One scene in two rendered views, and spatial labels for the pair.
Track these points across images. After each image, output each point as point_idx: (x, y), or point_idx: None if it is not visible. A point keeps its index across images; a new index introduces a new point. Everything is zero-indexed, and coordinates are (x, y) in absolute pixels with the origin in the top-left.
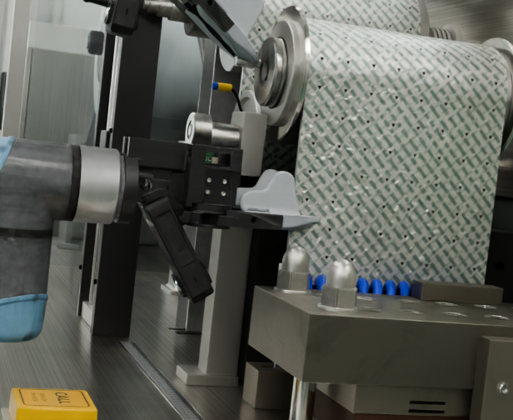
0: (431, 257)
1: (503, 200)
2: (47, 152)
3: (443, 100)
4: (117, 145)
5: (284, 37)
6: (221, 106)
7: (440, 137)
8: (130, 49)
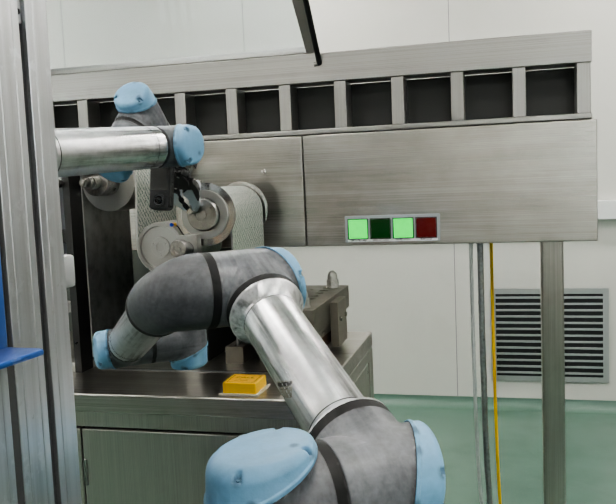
0: None
1: (228, 249)
2: None
3: (253, 214)
4: (76, 264)
5: (210, 198)
6: (88, 229)
7: (254, 229)
8: (73, 208)
